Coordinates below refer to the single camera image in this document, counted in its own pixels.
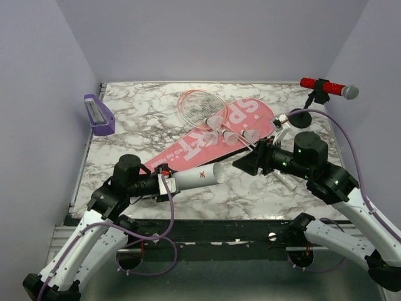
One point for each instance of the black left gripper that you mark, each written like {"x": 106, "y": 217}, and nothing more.
{"x": 163, "y": 198}

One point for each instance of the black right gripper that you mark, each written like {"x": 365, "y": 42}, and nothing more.
{"x": 259, "y": 157}

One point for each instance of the white shuttlecock tube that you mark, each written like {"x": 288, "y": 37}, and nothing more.
{"x": 198, "y": 177}

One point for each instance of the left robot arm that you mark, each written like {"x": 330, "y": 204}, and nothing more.
{"x": 103, "y": 229}

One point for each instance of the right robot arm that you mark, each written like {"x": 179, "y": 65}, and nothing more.
{"x": 378, "y": 252}

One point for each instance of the pink badminton racket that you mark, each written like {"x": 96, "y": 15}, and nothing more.
{"x": 196, "y": 105}

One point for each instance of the pink racket bag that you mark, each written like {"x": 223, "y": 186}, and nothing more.
{"x": 196, "y": 148}

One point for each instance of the purple wedge device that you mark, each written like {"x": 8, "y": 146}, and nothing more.
{"x": 102, "y": 120}

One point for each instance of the red microphone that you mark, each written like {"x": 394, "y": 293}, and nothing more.
{"x": 348, "y": 92}

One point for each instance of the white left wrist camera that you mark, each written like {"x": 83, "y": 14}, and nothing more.
{"x": 167, "y": 184}

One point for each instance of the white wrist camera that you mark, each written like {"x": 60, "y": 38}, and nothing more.
{"x": 167, "y": 184}
{"x": 281, "y": 127}

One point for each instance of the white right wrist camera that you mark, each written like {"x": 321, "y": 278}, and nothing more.
{"x": 281, "y": 127}

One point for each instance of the black base frame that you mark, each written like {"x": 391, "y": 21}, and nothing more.
{"x": 221, "y": 240}

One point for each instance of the aluminium rail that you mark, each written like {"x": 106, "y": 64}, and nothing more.
{"x": 60, "y": 236}

